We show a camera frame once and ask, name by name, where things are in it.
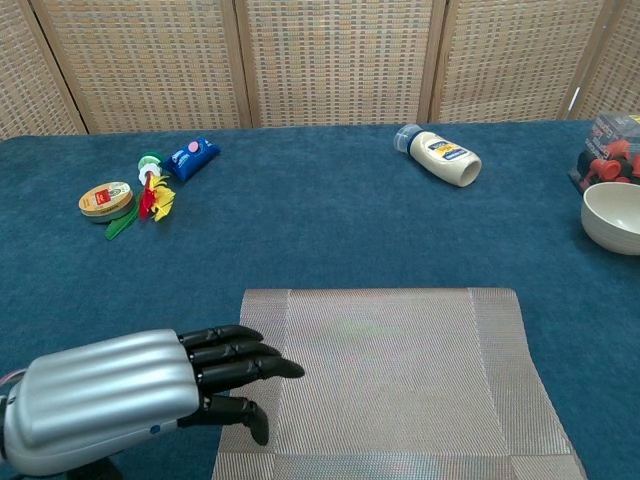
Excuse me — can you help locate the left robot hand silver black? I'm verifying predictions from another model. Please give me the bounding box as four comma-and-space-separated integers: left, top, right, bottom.
0, 324, 306, 476

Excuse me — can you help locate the grey woven placemat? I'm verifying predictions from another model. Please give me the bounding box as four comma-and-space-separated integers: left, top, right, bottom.
210, 287, 589, 480

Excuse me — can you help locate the white bowl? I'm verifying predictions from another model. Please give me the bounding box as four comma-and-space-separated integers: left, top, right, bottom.
580, 181, 640, 256

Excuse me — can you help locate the round yellow tin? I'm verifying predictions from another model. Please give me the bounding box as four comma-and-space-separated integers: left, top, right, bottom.
78, 181, 135, 225

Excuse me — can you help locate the colourful feather shuttlecock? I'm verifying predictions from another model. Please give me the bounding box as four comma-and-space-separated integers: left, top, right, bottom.
104, 151, 177, 240

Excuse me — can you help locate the blue snack packet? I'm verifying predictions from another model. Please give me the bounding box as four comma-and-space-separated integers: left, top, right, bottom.
162, 135, 222, 184

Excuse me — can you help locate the blue carpet table cover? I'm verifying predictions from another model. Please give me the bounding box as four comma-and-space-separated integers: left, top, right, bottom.
0, 118, 640, 480

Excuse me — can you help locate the bamboo folding screen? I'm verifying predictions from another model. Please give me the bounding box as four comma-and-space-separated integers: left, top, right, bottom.
0, 0, 640, 141

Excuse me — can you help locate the mayonnaise squeeze bottle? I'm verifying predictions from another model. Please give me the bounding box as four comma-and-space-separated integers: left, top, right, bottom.
393, 123, 483, 189

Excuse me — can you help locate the clear box of red items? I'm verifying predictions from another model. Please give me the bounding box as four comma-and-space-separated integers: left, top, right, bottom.
567, 112, 640, 196

